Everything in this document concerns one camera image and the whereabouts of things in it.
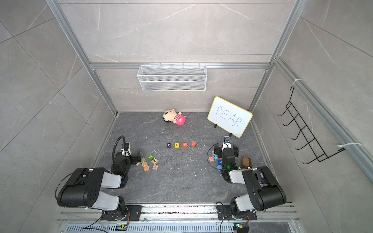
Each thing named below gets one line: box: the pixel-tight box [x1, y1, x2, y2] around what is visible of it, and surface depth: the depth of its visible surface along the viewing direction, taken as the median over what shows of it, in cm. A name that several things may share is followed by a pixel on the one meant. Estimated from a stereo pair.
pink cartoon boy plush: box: [162, 108, 187, 126], surface depth 110 cm
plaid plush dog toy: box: [241, 156, 252, 169], surface depth 92 cm
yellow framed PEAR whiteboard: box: [207, 96, 254, 139], surface depth 103 cm
